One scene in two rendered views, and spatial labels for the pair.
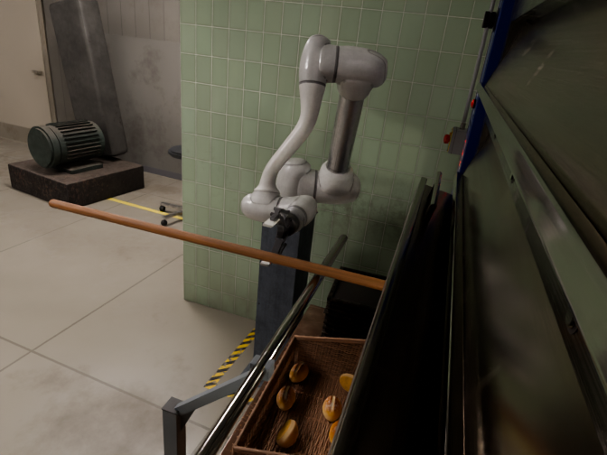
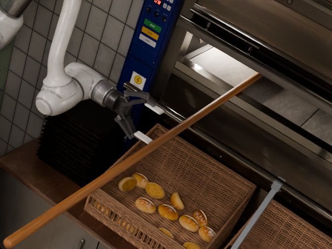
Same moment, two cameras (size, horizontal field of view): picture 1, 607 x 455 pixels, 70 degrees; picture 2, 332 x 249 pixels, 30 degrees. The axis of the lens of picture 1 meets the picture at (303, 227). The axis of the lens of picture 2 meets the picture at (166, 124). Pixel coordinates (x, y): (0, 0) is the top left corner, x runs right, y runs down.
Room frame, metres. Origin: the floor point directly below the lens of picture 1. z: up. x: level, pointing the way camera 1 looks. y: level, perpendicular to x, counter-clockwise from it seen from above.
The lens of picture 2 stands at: (1.00, 1.96, 2.41)
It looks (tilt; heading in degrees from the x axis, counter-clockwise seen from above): 32 degrees down; 275
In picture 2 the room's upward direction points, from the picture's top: 21 degrees clockwise
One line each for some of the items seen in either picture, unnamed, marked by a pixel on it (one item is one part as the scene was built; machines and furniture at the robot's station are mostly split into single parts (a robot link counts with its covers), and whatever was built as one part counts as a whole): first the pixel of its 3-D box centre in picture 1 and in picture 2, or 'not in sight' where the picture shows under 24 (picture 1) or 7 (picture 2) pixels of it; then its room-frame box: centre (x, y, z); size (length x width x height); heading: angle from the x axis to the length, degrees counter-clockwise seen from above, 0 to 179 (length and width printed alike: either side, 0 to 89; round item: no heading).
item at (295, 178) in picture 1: (294, 181); not in sight; (1.98, 0.06, 1.17); 0.18 x 0.16 x 0.22; 93
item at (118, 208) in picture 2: (335, 406); (171, 197); (1.06, -0.17, 0.72); 0.56 x 0.49 x 0.28; 165
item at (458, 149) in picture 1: (458, 141); not in sight; (1.87, -0.62, 1.46); 0.10 x 0.07 x 0.10; 164
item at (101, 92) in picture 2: (293, 219); (104, 94); (1.43, 0.04, 1.20); 0.09 x 0.06 x 0.09; 73
